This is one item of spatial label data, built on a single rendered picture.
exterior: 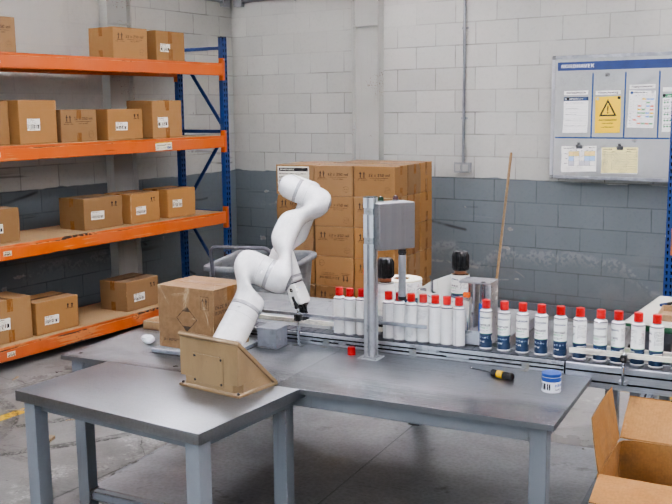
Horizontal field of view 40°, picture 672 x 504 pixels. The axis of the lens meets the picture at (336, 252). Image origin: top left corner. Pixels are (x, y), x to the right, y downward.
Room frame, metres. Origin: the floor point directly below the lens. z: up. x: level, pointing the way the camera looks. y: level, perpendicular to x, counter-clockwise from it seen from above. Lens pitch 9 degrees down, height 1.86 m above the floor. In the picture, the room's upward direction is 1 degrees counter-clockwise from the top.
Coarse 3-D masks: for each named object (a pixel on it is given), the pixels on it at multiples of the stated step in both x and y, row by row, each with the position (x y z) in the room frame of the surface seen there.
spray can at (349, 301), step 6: (348, 288) 3.89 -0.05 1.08; (348, 294) 3.88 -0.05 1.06; (348, 300) 3.87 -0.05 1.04; (354, 300) 3.88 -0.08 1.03; (348, 306) 3.87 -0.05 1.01; (354, 306) 3.88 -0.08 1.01; (348, 312) 3.87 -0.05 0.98; (354, 312) 3.88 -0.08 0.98; (348, 324) 3.87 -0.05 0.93; (354, 324) 3.88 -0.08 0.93; (348, 330) 3.87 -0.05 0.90; (354, 330) 3.88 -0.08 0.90
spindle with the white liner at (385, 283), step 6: (378, 258) 4.14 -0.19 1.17; (384, 258) 4.11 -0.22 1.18; (390, 258) 4.12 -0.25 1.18; (378, 264) 4.11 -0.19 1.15; (384, 264) 4.09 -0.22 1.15; (390, 264) 4.10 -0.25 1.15; (378, 270) 4.11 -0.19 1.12; (384, 270) 4.09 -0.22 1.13; (390, 270) 4.10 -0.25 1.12; (378, 276) 4.11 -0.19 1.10; (384, 276) 4.09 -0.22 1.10; (390, 276) 4.10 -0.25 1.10; (378, 282) 4.12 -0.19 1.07; (384, 282) 4.11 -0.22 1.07; (390, 282) 4.11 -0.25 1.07; (378, 288) 4.11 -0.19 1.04; (384, 288) 4.09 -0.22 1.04; (390, 288) 4.10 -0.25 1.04; (378, 294) 4.11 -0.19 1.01; (384, 294) 4.09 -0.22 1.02; (378, 300) 4.11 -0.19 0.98; (378, 306) 4.11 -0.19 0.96; (378, 312) 4.11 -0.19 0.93; (378, 318) 4.11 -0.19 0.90
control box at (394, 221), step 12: (384, 204) 3.65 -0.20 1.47; (396, 204) 3.68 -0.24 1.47; (408, 204) 3.71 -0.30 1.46; (384, 216) 3.65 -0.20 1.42; (396, 216) 3.68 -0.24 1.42; (408, 216) 3.71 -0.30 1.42; (384, 228) 3.65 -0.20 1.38; (396, 228) 3.68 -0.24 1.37; (408, 228) 3.71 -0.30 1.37; (384, 240) 3.65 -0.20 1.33; (396, 240) 3.68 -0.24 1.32; (408, 240) 3.71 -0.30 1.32
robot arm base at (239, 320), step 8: (232, 304) 3.41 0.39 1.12; (240, 304) 3.39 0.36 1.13; (232, 312) 3.37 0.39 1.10; (240, 312) 3.37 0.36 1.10; (248, 312) 3.38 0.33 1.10; (256, 312) 3.40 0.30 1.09; (224, 320) 3.36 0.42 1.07; (232, 320) 3.35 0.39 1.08; (240, 320) 3.35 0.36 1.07; (248, 320) 3.37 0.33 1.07; (256, 320) 3.41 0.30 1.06; (224, 328) 3.33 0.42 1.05; (232, 328) 3.33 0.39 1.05; (240, 328) 3.34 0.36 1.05; (248, 328) 3.36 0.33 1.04; (216, 336) 3.32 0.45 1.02; (224, 336) 3.31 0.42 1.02; (232, 336) 3.31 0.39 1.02; (240, 336) 3.33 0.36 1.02; (248, 336) 3.38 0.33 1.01
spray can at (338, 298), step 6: (336, 288) 3.91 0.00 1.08; (342, 288) 3.91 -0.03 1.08; (336, 294) 3.91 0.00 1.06; (342, 294) 3.91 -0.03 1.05; (336, 300) 3.90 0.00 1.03; (342, 300) 3.90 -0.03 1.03; (336, 306) 3.90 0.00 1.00; (342, 306) 3.90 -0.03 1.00; (336, 312) 3.90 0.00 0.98; (342, 312) 3.90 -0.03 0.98; (336, 324) 3.90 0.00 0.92; (342, 324) 3.90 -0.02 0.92; (336, 330) 3.90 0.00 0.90; (342, 330) 3.90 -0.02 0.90
